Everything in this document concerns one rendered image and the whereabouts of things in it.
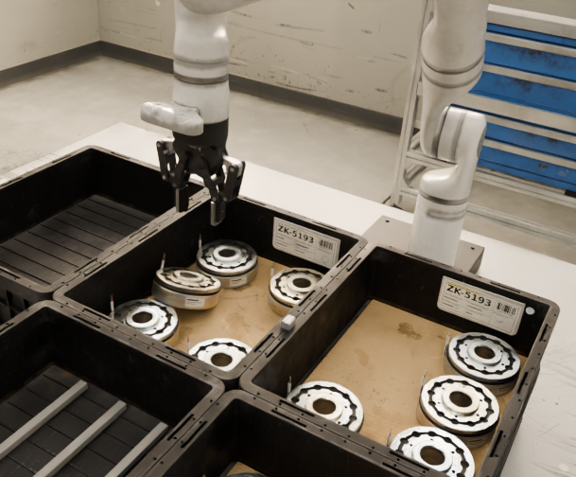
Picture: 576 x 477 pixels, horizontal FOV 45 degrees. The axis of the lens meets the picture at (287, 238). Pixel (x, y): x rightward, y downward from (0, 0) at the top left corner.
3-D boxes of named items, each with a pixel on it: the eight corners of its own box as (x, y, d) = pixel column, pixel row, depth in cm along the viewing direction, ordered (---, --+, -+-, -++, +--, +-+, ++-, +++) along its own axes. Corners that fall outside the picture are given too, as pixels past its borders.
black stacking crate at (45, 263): (96, 198, 142) (91, 146, 136) (215, 243, 130) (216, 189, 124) (-80, 291, 112) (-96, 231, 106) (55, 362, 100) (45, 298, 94)
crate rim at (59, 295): (218, 198, 125) (218, 185, 124) (370, 251, 113) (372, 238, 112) (47, 310, 95) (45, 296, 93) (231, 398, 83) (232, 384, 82)
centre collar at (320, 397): (318, 390, 91) (318, 386, 91) (350, 407, 89) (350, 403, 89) (296, 411, 88) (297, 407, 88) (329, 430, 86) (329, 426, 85)
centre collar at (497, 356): (471, 340, 102) (472, 336, 102) (504, 351, 101) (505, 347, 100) (462, 359, 99) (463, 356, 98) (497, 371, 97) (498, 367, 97)
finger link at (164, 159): (172, 135, 98) (183, 174, 101) (163, 135, 99) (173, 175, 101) (160, 140, 96) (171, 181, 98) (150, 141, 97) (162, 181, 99)
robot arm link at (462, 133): (493, 108, 122) (473, 195, 131) (440, 97, 125) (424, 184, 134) (484, 124, 115) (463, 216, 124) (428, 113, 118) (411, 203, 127)
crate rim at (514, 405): (370, 251, 113) (372, 238, 112) (558, 317, 101) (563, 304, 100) (231, 399, 83) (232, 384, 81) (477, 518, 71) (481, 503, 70)
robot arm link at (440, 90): (428, 20, 106) (492, 30, 103) (429, 121, 130) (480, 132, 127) (410, 67, 103) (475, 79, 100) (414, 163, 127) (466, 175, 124)
